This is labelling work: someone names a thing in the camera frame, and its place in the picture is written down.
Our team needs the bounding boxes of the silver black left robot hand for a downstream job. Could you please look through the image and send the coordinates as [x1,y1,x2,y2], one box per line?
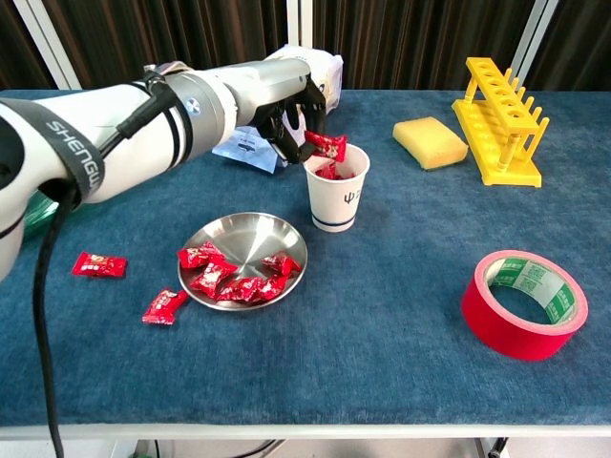
[232,56,330,166]

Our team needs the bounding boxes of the white paper cup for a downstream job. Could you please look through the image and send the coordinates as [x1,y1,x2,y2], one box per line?
[303,142,372,234]

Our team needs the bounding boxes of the white tissue pack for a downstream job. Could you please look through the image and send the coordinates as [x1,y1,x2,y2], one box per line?
[211,44,345,175]

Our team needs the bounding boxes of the dark pleated curtain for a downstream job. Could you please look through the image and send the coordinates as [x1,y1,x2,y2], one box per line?
[312,0,538,91]
[0,0,58,91]
[524,0,611,92]
[42,0,290,91]

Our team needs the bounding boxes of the round stainless steel plate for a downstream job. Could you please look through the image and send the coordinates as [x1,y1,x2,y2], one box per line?
[177,212,309,312]

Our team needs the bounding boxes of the yellow sponge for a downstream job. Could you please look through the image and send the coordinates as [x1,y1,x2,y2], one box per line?
[391,115,470,172]

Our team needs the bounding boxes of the yellow test tube rack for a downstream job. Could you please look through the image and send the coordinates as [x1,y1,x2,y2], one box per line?
[451,56,551,188]

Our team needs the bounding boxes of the green transparent plastic sleeve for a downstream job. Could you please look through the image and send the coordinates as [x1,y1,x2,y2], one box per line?
[22,189,61,239]

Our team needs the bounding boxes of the blue felt table cloth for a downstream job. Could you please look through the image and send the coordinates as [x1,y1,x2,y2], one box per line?
[0,89,611,427]

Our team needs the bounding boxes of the red tape roll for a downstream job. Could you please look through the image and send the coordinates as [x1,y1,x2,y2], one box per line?
[460,249,590,363]

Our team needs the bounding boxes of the white frame post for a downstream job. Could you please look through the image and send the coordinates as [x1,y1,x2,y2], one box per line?
[514,0,560,91]
[11,0,83,91]
[284,0,315,61]

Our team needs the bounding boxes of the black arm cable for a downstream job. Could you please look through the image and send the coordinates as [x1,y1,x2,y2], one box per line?
[32,88,179,458]

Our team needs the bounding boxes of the white table frame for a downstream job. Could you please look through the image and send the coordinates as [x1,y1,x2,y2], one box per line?
[0,423,611,441]

